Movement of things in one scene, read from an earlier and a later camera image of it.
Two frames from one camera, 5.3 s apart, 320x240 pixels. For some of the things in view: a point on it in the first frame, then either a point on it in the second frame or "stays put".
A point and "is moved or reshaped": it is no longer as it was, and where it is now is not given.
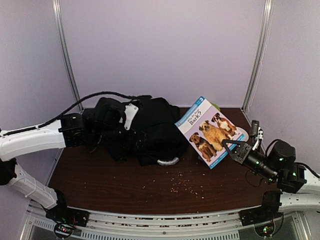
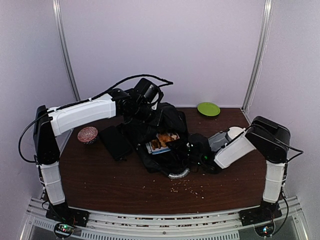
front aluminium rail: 226,226 stays put
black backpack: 145,130 is moved or reshaped
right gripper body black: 243,155 to 182,152
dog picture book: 208,126 to 159,144
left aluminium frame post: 67,53 stays put
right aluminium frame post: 262,53 stays put
